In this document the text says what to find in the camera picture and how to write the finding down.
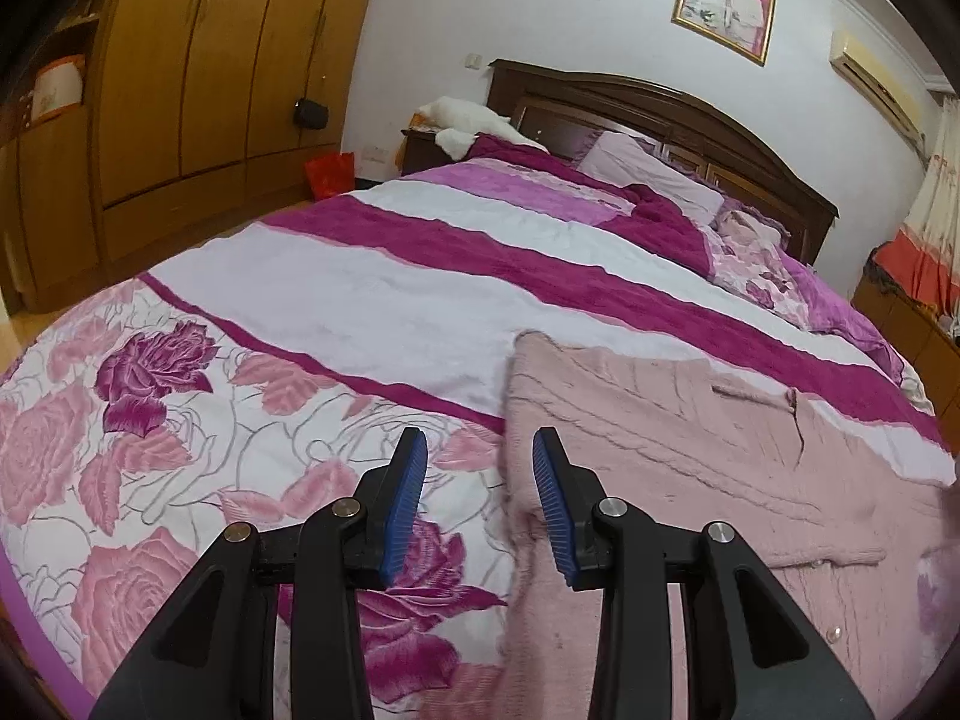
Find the dark wooden headboard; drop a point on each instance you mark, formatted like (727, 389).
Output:
(675, 112)

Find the floral pink pillow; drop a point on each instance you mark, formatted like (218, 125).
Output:
(750, 255)

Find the purple bed sheet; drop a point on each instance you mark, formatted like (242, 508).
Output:
(825, 292)

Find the wall socket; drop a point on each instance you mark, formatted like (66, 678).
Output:
(473, 61)

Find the wooden dresser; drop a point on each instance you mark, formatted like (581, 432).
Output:
(911, 330)

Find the wall air conditioner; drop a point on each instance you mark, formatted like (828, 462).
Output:
(870, 64)

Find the lavender pillow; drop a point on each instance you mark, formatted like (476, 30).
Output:
(645, 169)

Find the dark wooden nightstand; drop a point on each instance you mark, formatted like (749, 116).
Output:
(424, 154)

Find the red bag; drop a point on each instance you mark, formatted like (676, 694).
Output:
(330, 176)

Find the floral striped magenta blanket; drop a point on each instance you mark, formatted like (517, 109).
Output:
(337, 292)

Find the small black bag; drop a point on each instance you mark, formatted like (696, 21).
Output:
(310, 113)

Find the pink knitted sweater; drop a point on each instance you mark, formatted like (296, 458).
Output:
(675, 427)

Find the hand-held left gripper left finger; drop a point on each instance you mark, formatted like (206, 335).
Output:
(405, 495)

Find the white and orange box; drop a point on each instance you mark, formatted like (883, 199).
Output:
(56, 86)

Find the floral curtain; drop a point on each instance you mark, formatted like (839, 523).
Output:
(930, 225)

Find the framed wall photo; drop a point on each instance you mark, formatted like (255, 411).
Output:
(724, 0)

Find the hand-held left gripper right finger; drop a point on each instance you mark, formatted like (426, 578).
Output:
(553, 499)

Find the wooden wardrobe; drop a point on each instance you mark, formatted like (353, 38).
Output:
(225, 52)

